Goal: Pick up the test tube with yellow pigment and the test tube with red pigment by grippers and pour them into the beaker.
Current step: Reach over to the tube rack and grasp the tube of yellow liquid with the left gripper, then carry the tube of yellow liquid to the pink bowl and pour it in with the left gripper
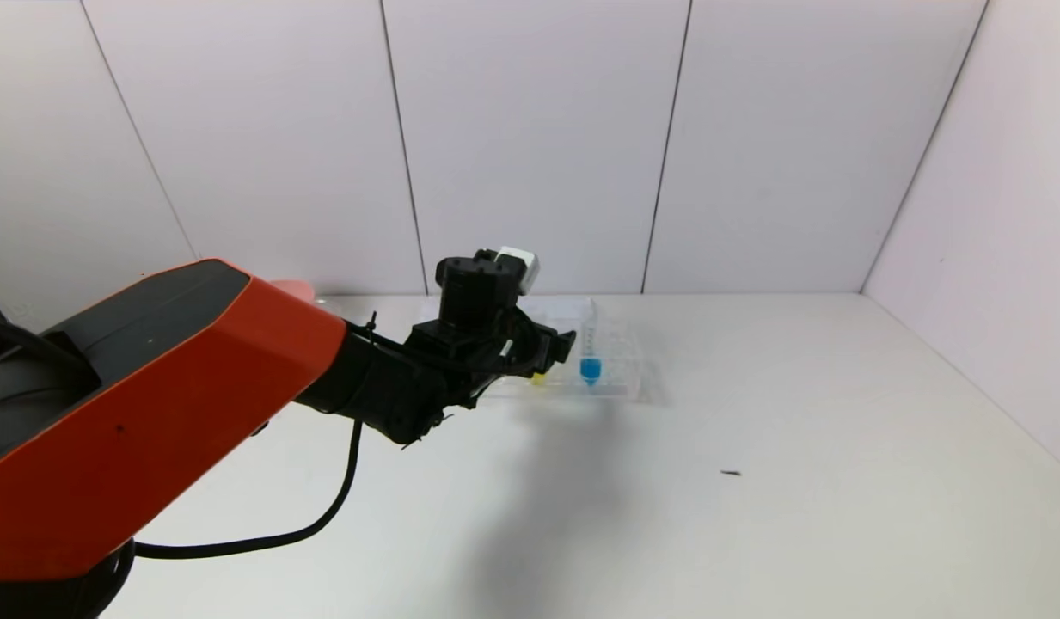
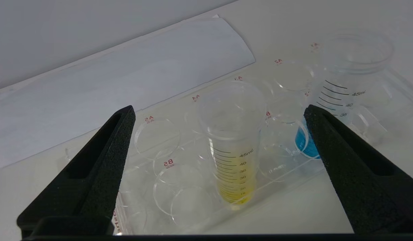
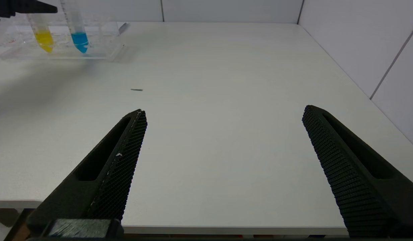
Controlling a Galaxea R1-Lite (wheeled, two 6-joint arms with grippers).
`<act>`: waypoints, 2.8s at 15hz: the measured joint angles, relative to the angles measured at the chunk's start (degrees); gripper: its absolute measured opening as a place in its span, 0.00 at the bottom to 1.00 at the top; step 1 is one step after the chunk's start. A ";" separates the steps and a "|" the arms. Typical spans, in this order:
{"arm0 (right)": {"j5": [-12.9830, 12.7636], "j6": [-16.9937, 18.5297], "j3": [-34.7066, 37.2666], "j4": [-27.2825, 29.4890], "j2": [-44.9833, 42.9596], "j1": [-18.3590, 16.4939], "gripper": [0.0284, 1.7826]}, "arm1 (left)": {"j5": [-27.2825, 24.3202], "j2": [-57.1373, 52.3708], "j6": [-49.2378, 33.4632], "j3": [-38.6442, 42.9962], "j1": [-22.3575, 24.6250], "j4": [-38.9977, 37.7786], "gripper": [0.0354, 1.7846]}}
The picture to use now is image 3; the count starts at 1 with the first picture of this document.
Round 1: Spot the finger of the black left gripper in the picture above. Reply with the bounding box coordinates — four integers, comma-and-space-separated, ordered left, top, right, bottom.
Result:
0, 0, 58, 18

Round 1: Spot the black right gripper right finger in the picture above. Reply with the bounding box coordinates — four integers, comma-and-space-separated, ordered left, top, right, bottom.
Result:
302, 105, 413, 239

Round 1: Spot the blue pigment test tube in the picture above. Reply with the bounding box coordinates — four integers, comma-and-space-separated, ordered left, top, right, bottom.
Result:
60, 0, 90, 54

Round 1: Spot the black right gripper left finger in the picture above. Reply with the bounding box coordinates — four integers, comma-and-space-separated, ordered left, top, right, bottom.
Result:
25, 109, 148, 235

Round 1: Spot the clear acrylic test tube rack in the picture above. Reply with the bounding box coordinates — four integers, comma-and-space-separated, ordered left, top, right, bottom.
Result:
0, 13, 125, 62

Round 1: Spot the yellow pigment test tube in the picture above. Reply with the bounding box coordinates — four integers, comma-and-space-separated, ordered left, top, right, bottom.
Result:
27, 13, 55, 54

